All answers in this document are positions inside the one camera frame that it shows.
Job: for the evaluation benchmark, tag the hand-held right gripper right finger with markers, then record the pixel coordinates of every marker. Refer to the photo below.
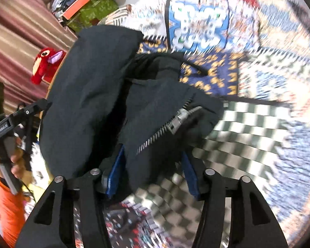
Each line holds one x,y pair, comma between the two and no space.
189,177

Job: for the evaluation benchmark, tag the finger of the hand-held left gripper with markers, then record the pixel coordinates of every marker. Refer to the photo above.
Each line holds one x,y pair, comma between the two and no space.
32,110

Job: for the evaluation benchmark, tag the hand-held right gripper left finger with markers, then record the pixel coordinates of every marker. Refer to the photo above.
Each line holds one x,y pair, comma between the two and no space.
116,171

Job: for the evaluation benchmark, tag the black zip jacket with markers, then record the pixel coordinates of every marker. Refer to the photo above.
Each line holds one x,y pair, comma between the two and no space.
87,95

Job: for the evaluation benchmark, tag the person's left forearm orange sleeve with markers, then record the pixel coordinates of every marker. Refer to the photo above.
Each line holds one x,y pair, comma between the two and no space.
10,211

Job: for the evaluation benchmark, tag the person's left hand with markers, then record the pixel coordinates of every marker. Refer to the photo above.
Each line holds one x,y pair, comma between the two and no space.
17,166

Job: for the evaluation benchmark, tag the red plush toy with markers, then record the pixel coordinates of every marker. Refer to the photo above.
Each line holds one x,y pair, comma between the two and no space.
45,66

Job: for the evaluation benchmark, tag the patchwork patterned blanket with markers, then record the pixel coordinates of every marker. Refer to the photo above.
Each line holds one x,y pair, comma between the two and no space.
248,134

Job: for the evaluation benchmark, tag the striped maroon curtain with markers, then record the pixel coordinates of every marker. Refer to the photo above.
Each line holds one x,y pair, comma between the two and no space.
20,31

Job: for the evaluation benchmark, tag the orange box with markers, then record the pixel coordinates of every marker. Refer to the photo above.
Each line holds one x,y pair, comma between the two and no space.
76,6

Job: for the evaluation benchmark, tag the green patterned storage box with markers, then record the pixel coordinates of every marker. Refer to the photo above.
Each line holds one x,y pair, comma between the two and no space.
95,14

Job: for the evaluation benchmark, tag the striped patterned cushion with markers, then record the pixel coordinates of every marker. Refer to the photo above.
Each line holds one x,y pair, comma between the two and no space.
117,15

